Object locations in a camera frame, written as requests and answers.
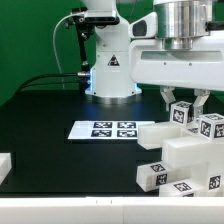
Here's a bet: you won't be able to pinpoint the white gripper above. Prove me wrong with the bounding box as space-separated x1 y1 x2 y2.
129 34 224 117

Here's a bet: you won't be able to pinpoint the white tagged cube nut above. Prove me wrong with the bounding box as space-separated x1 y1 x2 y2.
170 101 193 126
199 113 224 140

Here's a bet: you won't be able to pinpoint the white chair back frame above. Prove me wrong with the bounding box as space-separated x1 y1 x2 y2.
137 122 224 169

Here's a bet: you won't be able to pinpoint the white chair seat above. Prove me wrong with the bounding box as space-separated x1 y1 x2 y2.
191 162 224 197

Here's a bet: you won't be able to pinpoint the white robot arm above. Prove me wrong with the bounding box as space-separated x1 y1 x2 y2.
81 0 224 108

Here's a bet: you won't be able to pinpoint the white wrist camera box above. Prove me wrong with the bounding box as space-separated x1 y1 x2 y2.
128 12 158 39

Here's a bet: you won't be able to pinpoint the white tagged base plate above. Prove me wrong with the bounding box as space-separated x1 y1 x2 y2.
68 121 153 140

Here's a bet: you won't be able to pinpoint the white front fence rail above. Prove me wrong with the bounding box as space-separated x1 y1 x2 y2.
0 197 224 224

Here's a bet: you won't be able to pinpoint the white fence rail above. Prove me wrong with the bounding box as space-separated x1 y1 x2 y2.
0 153 12 185
0 197 224 224

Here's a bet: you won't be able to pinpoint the black camera on stand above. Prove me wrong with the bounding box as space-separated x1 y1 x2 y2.
65 7 120 89

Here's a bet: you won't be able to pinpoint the white camera cable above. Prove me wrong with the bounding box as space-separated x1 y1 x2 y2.
52 13 76 90

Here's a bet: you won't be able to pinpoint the black base cables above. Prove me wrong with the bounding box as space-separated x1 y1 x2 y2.
15 73 91 94

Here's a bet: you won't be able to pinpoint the white left fence rail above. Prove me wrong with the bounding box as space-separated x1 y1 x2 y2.
0 153 12 185

